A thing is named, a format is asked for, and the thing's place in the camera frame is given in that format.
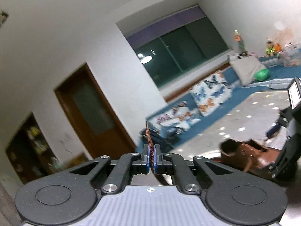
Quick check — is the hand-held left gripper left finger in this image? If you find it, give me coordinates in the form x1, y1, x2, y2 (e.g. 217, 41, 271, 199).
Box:
69, 145, 151, 195

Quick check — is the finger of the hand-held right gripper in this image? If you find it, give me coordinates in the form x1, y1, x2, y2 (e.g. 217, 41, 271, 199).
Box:
265, 108, 292, 138

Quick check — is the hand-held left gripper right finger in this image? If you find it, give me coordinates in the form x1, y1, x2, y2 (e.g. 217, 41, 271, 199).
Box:
154, 145, 233, 195

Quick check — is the brown leather shoe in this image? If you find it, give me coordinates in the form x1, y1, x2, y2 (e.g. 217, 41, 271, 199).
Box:
220, 138, 286, 182

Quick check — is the dark blue backpack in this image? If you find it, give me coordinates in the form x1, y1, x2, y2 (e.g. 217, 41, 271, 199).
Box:
141, 129, 173, 153

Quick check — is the long butterfly print cushion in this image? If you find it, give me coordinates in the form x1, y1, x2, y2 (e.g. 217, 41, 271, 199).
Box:
147, 101, 201, 138

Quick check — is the green ball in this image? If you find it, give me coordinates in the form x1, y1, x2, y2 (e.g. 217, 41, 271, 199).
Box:
255, 69, 270, 82

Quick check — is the beige pillow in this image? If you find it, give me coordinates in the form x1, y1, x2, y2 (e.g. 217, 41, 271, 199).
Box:
229, 55, 267, 86

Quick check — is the brown wooden door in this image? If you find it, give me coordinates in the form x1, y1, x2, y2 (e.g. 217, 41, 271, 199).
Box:
54, 62, 137, 160

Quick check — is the square butterfly print cushion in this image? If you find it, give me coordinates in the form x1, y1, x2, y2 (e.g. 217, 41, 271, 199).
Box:
190, 71, 232, 118

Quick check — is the clear plastic box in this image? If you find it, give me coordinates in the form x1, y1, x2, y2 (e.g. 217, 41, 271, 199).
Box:
281, 44, 301, 66

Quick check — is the colourful plush toy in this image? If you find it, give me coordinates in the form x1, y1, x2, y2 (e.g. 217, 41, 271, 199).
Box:
266, 40, 281, 57

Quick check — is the orange headed doll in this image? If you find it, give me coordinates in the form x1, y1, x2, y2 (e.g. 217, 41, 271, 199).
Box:
233, 30, 247, 54

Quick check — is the green framed window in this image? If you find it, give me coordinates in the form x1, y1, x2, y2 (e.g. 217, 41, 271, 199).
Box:
116, 5, 233, 92

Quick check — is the dark wooden shelf cabinet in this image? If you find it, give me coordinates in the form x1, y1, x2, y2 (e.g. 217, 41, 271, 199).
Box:
5, 113, 64, 184

